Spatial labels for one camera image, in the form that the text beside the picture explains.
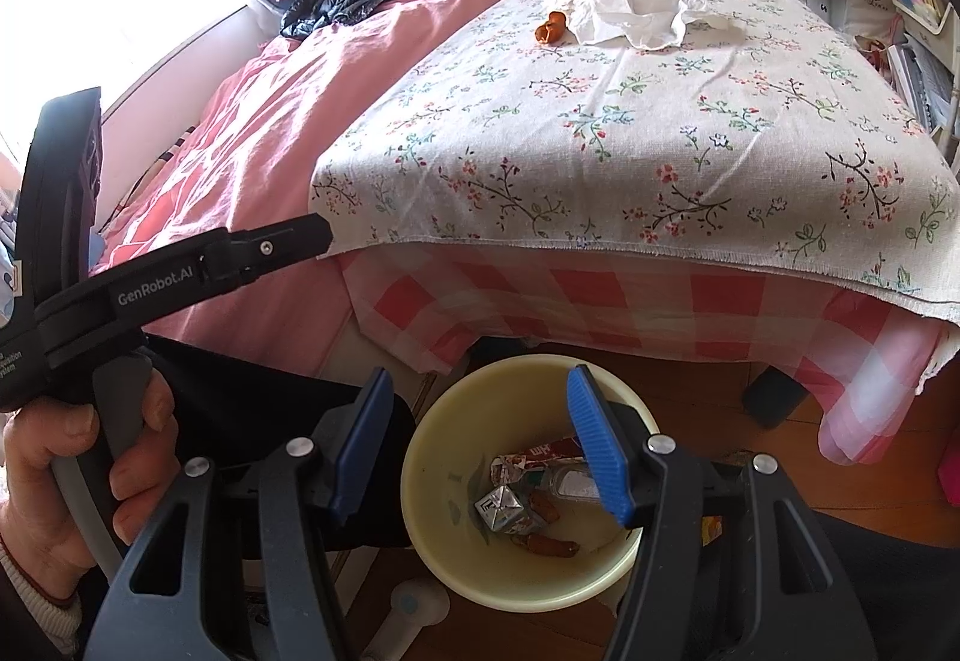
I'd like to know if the person's leg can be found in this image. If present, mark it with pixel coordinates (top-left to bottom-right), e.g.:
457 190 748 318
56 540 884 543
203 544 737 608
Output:
142 335 417 549
814 511 960 661

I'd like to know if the person's left leg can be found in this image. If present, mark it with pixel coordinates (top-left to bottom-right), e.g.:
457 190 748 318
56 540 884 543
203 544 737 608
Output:
142 335 417 549

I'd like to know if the red snack wrapper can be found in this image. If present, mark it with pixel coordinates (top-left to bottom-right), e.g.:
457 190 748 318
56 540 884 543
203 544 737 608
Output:
491 437 593 489

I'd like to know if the clear plastic bottle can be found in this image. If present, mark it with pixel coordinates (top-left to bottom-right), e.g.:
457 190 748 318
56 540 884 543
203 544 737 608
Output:
544 466 605 504

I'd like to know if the cream plastic bin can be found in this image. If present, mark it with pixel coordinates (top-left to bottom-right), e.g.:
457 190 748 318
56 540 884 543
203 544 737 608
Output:
400 353 661 609

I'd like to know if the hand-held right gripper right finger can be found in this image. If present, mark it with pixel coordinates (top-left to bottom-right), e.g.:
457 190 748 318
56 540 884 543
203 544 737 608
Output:
566 365 878 661

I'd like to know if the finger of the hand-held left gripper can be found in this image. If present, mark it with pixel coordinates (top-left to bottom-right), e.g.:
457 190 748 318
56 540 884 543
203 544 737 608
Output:
225 215 335 286

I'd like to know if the white plastic handheld device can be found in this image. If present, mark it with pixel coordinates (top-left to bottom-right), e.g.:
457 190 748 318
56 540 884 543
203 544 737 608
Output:
367 575 451 661

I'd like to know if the person's left forearm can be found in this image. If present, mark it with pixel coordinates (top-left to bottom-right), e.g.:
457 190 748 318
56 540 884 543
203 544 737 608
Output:
0 533 85 661

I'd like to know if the large white paper tissue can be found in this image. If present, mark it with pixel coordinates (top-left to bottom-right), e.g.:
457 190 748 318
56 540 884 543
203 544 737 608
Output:
568 0 732 51

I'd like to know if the pink blanket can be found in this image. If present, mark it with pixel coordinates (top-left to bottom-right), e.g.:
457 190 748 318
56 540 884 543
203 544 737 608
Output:
90 0 563 362

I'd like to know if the black furniture foot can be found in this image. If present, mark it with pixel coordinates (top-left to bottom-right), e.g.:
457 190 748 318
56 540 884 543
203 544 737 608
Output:
742 365 811 429

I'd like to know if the floral tablecloth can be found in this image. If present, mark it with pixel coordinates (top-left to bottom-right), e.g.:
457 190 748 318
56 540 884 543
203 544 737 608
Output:
309 0 960 325

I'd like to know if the pink checked sheet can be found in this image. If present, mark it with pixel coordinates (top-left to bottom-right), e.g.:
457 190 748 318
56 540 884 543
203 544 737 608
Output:
337 248 950 467

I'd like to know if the person's left hand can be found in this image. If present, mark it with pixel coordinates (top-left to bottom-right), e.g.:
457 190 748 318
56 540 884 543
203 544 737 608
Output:
0 368 181 606

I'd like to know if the person's right leg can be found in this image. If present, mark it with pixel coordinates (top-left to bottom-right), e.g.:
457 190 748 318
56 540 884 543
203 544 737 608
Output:
814 511 960 661

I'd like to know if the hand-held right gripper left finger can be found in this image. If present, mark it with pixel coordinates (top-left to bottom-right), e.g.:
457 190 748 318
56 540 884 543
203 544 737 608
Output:
97 367 395 661

